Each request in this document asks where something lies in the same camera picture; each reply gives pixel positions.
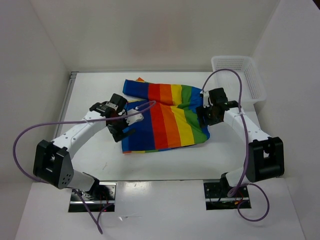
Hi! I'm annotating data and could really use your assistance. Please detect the rainbow striped shorts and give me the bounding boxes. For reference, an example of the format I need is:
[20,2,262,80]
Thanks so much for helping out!
[121,78,210,154]

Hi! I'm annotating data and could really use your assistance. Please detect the white plastic basket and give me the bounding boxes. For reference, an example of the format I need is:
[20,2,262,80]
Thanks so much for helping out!
[211,55,267,104]

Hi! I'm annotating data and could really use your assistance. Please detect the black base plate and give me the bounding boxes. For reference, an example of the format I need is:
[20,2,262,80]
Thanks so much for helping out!
[203,179,251,211]
[68,181,117,213]

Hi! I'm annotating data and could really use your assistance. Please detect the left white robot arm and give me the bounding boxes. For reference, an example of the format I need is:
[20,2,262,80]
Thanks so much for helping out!
[33,93,144,200]

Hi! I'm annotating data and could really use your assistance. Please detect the aluminium table edge rail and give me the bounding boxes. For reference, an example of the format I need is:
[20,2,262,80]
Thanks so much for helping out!
[54,71,79,141]

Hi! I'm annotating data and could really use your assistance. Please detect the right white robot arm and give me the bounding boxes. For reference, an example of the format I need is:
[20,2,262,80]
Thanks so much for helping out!
[196,87,285,197]

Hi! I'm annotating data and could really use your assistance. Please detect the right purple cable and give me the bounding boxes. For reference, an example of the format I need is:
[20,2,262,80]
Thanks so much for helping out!
[201,68,271,222]

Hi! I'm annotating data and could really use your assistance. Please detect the purple cable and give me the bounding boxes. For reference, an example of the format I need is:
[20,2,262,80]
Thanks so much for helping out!
[201,68,271,222]
[12,100,157,235]

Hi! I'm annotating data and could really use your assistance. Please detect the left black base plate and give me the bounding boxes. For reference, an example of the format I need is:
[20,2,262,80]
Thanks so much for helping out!
[68,181,117,213]

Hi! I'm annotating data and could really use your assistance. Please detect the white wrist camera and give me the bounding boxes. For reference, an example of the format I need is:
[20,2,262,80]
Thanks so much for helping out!
[125,109,144,126]
[200,90,211,108]

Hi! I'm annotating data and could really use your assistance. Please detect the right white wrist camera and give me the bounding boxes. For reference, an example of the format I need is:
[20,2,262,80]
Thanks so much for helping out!
[200,90,211,108]

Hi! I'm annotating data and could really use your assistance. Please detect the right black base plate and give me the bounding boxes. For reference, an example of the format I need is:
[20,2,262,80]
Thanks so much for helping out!
[203,179,251,211]

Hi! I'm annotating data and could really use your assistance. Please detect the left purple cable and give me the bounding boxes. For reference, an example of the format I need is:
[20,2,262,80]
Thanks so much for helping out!
[12,100,157,235]

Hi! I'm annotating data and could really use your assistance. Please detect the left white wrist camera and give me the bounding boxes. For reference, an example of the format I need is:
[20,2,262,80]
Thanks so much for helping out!
[125,109,144,126]

